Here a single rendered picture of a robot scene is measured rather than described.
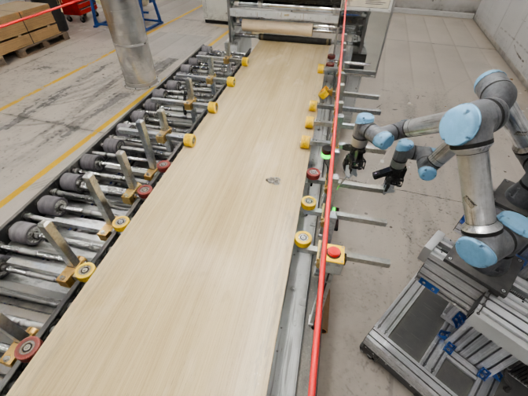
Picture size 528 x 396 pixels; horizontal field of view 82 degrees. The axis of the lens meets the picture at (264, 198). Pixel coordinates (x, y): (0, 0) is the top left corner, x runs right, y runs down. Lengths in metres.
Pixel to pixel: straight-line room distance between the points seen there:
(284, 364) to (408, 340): 0.91
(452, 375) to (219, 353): 1.38
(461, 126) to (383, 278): 1.65
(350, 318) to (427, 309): 0.48
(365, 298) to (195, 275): 1.42
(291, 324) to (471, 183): 0.95
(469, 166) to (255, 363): 0.94
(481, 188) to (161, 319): 1.19
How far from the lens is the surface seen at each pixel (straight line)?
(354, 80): 3.96
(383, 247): 2.73
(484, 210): 1.18
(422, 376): 2.05
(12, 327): 1.48
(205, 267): 1.36
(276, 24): 3.85
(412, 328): 2.17
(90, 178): 1.56
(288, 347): 1.49
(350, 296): 2.38
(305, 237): 1.44
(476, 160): 1.14
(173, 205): 1.64
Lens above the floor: 2.02
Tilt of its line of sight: 44 degrees down
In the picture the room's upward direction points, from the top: 1 degrees clockwise
